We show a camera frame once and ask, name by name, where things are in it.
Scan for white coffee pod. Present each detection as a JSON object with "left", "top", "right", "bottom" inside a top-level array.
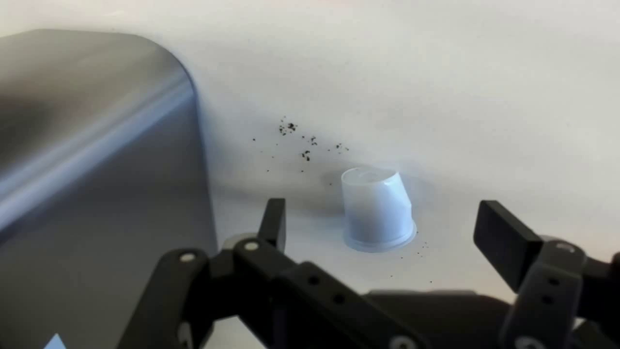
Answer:
[{"left": 339, "top": 166, "right": 418, "bottom": 255}]

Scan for silver stainless steel bin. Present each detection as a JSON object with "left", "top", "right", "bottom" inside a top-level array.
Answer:
[{"left": 0, "top": 28, "right": 218, "bottom": 349}]

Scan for scattered coffee ground specks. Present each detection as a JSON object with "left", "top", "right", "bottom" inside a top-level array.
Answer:
[{"left": 249, "top": 115, "right": 352, "bottom": 175}]

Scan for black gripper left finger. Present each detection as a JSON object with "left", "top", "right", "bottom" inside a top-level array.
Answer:
[{"left": 114, "top": 199, "right": 418, "bottom": 349}]

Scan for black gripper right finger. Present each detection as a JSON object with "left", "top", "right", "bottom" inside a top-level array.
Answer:
[{"left": 472, "top": 199, "right": 620, "bottom": 349}]

